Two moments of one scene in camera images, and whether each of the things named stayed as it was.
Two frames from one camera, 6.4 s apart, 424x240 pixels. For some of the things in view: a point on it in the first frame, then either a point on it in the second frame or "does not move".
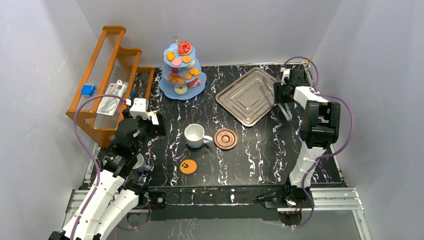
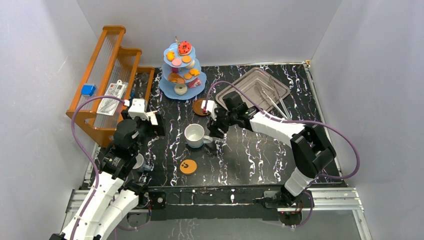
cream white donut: [191, 65] does not move
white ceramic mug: [194, 133] does not move
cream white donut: [180, 89] does not move
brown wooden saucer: [225, 139] → [197, 109]
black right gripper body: [280, 89] → [226, 119]
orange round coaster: [188, 166] does not move
